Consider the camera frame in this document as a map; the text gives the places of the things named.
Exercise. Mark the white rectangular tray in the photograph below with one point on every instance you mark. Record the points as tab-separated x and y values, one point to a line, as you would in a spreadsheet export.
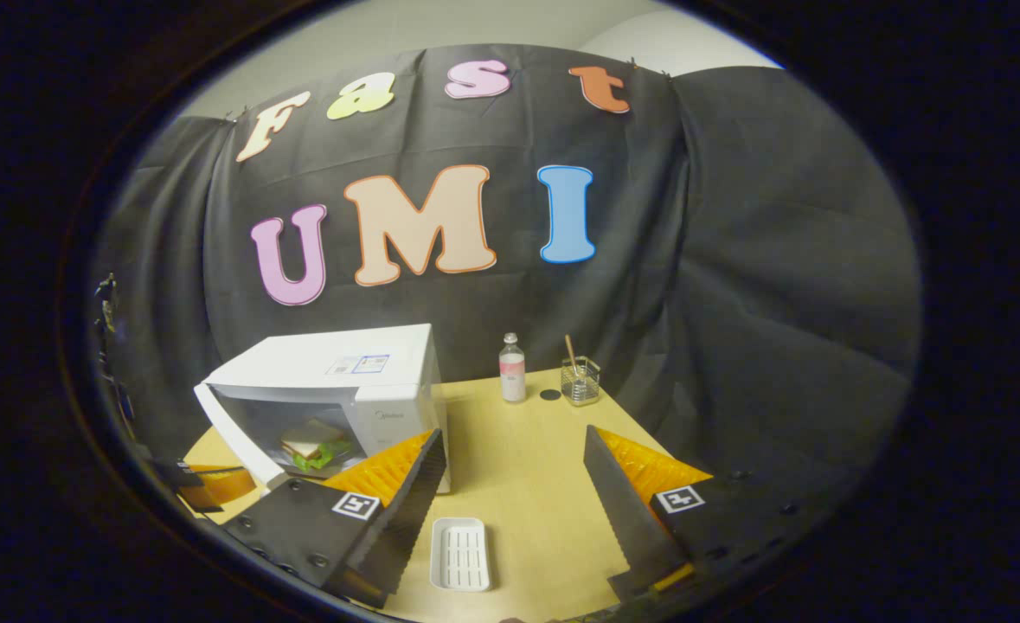
460	554

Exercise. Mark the white microwave oven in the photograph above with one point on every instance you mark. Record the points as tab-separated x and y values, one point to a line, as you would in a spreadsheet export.
328	355

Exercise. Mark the sandwich with green lettuce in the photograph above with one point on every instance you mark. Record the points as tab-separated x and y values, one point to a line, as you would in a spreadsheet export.
315	446

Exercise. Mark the clear square holder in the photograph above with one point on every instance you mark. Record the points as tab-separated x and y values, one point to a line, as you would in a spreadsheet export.
580	385

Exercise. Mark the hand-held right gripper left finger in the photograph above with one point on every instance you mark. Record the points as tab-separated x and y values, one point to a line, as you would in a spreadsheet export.
414	510

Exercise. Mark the small bottle with pink label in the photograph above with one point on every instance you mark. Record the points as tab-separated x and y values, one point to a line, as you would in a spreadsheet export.
513	376

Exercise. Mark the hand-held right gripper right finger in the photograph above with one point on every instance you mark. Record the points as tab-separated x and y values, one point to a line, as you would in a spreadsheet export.
618	510

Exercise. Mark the wooden stick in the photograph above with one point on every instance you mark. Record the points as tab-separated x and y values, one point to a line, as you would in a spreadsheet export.
570	350

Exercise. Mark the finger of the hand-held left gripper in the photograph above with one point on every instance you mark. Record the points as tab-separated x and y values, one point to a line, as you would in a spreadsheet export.
215	486

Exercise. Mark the black backdrop cloth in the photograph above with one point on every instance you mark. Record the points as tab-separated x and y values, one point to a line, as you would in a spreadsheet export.
734	260

